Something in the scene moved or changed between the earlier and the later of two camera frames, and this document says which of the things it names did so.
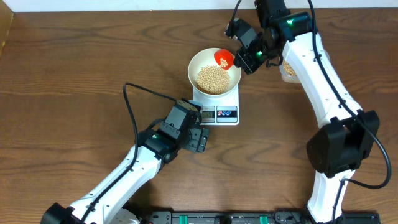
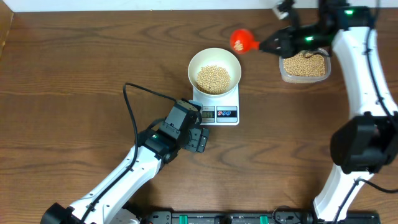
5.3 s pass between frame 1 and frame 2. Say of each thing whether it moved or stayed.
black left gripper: stayed
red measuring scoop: moved
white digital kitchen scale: stayed
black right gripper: moved
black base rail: stayed
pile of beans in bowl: stayed
